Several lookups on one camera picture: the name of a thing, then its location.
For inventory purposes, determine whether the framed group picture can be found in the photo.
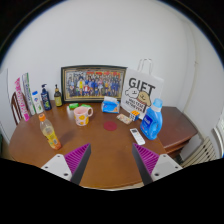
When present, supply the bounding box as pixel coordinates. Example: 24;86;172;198
60;64;128;103

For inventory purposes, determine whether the flat round red coaster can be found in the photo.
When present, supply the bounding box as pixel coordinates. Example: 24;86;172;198
103;120;118;132

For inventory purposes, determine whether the white shampoo bottle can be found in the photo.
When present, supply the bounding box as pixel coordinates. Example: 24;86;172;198
31;90;45;115

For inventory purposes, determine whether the pink mug with yellow dots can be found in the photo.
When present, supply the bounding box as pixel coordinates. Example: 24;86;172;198
73;105;94;127

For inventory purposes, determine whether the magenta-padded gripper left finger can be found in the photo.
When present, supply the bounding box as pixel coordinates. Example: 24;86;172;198
40;143;92;186

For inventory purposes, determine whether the tall white panel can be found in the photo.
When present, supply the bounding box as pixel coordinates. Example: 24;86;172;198
0;68;10;134

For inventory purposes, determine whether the amber pump bottle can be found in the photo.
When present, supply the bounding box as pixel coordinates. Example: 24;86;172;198
53;84;64;108

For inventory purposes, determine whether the wooden chair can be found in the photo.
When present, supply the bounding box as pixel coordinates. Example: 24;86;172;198
10;91;25;126

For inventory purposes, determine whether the white radiator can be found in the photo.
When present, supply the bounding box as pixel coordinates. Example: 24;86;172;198
179;135;218;169

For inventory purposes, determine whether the blue tissue pack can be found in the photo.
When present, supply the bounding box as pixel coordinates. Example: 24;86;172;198
101;95;121;115

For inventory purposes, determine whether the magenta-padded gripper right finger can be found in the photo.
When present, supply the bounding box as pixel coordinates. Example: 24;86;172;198
131;143;184;186

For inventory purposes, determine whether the orange juice bottle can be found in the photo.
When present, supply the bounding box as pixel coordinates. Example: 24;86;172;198
38;113;63;151

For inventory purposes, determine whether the white remote control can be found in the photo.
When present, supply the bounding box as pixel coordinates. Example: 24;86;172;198
129;127;146;146

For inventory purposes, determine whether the blue detergent bottle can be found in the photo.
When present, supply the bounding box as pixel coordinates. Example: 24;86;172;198
139;97;164;141

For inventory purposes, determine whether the tall pink box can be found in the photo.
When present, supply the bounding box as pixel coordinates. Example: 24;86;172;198
14;77;31;122

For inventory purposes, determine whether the dark blue pump bottle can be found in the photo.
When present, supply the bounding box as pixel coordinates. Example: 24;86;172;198
40;83;53;112

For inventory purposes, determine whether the white printed paper bag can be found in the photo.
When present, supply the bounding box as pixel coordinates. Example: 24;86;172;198
120;58;165;120

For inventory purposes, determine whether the brown wooden side cabinet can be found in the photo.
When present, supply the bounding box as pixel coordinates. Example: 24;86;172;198
156;105;200;159

